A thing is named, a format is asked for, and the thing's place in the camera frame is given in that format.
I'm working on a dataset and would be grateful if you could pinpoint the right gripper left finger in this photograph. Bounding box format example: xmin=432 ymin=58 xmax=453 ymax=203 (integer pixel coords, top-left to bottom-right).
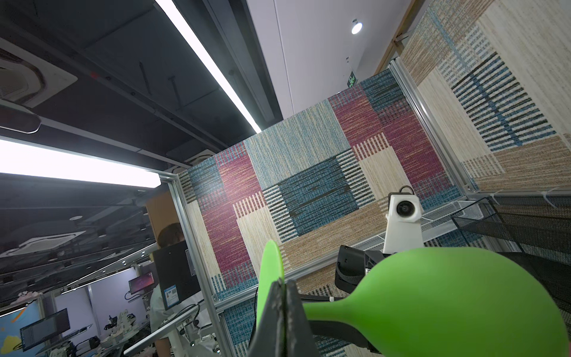
xmin=248 ymin=280 xmax=286 ymax=357

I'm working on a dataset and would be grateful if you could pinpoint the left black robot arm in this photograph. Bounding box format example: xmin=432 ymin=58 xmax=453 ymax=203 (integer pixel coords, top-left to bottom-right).
xmin=309 ymin=245 xmax=390 ymax=355

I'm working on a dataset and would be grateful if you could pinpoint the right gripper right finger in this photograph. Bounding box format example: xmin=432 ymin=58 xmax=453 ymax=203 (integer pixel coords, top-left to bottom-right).
xmin=285 ymin=281 xmax=321 ymax=357

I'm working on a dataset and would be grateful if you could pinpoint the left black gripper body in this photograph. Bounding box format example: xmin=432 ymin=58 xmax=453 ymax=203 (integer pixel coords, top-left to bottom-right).
xmin=335 ymin=245 xmax=388 ymax=293

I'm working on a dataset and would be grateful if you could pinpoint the black wire shelf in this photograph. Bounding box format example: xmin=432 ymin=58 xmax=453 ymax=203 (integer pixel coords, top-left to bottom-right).
xmin=450 ymin=193 xmax=571 ymax=313

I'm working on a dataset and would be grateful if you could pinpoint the green plastic wine glass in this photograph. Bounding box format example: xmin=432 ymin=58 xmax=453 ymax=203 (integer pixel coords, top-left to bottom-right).
xmin=250 ymin=241 xmax=570 ymax=356

